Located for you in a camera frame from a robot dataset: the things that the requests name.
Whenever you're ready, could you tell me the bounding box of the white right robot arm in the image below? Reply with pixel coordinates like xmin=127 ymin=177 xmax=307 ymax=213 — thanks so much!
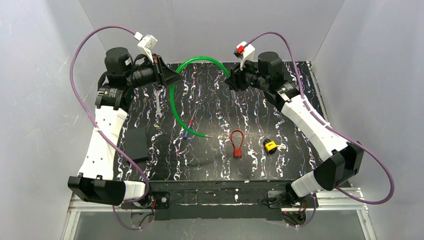
xmin=224 ymin=51 xmax=364 ymax=200

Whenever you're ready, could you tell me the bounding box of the purple cable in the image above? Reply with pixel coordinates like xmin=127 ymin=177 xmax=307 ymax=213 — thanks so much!
xmin=68 ymin=25 xmax=152 ymax=231
xmin=245 ymin=31 xmax=396 ymax=229

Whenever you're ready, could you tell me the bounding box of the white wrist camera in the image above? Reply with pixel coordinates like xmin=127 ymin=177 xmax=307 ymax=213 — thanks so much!
xmin=134 ymin=31 xmax=158 ymax=62
xmin=233 ymin=41 xmax=256 ymax=70

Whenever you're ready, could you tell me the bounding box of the yellow padlock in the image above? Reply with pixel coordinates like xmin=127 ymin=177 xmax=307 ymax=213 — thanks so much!
xmin=262 ymin=138 xmax=278 ymax=155

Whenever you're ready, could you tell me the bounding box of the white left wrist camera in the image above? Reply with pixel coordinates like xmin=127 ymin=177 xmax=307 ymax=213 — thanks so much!
xmin=134 ymin=31 xmax=158 ymax=62

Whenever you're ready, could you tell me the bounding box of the silver wrench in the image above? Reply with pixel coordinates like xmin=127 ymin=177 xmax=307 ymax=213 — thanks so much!
xmin=153 ymin=88 xmax=163 ymax=118

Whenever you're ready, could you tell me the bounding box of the aluminium frame rail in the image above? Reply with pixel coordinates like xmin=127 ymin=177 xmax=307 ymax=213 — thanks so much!
xmin=61 ymin=66 xmax=157 ymax=240

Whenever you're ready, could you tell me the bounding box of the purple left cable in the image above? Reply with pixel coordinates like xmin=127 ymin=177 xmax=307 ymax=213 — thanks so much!
xmin=68 ymin=25 xmax=152 ymax=231

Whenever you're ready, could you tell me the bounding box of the black flat box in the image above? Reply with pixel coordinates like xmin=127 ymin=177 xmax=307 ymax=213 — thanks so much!
xmin=124 ymin=127 xmax=150 ymax=164

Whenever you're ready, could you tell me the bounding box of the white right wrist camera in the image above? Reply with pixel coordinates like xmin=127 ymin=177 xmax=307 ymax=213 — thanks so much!
xmin=233 ymin=41 xmax=256 ymax=70

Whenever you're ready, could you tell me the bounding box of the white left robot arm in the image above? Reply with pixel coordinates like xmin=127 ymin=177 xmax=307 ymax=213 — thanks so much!
xmin=67 ymin=47 xmax=183 ymax=206

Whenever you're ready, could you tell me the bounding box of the green cable lock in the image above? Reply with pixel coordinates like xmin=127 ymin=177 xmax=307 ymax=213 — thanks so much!
xmin=169 ymin=56 xmax=230 ymax=138

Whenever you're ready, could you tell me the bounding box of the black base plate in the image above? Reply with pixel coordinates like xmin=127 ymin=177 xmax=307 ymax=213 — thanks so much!
xmin=120 ymin=180 xmax=319 ymax=222

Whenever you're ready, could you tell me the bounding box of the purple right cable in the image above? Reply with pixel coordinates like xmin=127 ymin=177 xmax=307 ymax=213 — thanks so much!
xmin=245 ymin=31 xmax=396 ymax=229

